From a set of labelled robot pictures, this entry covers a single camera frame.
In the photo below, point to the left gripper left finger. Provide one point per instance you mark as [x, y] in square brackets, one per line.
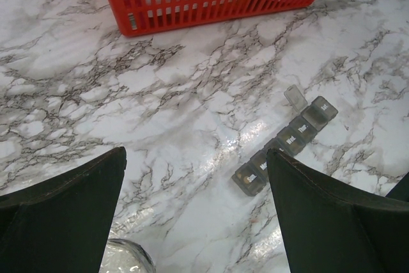
[62, 224]

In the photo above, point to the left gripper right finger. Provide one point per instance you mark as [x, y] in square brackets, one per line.
[330, 226]

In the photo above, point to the grey weekly pill organizer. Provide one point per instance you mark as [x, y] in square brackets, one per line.
[252, 176]

